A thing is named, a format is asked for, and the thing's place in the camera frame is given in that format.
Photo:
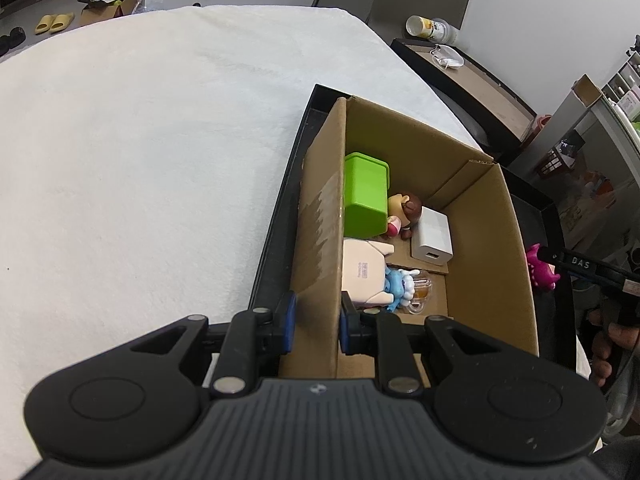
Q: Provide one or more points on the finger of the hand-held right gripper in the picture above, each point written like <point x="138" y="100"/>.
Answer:
<point x="570" y="262"/>

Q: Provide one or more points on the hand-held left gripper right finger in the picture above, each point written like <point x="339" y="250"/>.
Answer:
<point x="344" y="331"/>

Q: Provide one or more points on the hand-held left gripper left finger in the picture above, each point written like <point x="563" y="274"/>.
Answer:
<point x="286" y="324"/>

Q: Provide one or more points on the pink monster toy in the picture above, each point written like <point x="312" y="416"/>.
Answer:
<point x="542" y="272"/>

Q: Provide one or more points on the pink and grey toy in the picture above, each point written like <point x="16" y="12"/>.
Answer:
<point x="364" y="272"/>

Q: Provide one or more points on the white charger cube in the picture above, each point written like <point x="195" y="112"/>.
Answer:
<point x="432" y="240"/>

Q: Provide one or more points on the brown-haired doll figure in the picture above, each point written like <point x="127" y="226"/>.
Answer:
<point x="402" y="210"/>

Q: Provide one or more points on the green plastic box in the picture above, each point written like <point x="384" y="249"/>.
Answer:
<point x="365" y="195"/>

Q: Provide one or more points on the person's right hand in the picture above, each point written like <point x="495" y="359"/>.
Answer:
<point x="620" y="335"/>

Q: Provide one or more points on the blue and red toy figure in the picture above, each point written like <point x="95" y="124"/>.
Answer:
<point x="400" y="285"/>

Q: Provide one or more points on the clear toy mug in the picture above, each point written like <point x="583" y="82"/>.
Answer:
<point x="422" y="292"/>

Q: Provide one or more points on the red and black box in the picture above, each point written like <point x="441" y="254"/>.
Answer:
<point x="556" y="160"/>

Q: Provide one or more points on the black tray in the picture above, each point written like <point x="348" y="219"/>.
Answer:
<point x="287" y="210"/>

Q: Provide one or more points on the pink cup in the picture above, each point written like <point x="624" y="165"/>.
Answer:
<point x="541" y="126"/>

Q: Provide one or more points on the desk organiser shelf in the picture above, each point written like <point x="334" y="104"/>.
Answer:
<point x="625" y="90"/>

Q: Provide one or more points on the black side table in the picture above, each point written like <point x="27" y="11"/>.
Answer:
<point x="480" y="95"/>

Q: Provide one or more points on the white face mask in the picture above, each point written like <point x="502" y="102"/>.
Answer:
<point x="448" y="57"/>

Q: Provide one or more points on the white and yellow bottle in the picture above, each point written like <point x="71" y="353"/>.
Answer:
<point x="431" y="29"/>

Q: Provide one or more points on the small cardboard box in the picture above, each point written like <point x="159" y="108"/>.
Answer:
<point x="107" y="7"/>

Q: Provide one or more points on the yellow slipper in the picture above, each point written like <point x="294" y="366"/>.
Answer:
<point x="45" y="24"/>
<point x="62" y="22"/>

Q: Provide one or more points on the black shoes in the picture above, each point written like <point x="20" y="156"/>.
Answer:
<point x="11" y="40"/>

